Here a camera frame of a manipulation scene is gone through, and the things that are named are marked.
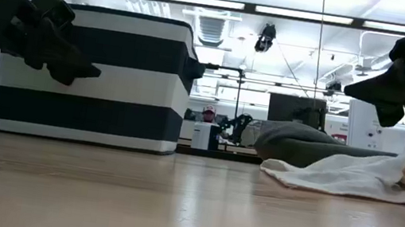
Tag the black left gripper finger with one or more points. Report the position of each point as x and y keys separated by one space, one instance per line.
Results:
x=62 y=52
x=62 y=77

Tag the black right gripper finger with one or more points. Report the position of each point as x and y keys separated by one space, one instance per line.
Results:
x=383 y=88
x=390 y=115

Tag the black background robot arm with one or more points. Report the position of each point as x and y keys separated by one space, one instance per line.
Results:
x=239 y=125

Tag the white towel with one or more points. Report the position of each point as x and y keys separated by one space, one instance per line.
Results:
x=338 y=174

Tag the grey towel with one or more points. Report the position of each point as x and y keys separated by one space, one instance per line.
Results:
x=290 y=143

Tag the white cabinet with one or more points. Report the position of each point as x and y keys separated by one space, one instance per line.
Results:
x=365 y=130

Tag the navy white striped fabric bin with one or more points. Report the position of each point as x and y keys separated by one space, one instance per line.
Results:
x=110 y=83

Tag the black monitor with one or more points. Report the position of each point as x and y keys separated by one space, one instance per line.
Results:
x=291 y=108

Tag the grey ceiling air vent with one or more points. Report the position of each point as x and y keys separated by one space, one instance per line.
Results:
x=211 y=30

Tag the thin black stand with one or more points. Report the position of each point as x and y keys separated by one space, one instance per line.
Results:
x=212 y=66

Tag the person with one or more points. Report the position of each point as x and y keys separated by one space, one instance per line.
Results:
x=208 y=114

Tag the white box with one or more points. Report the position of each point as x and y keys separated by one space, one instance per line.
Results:
x=203 y=135

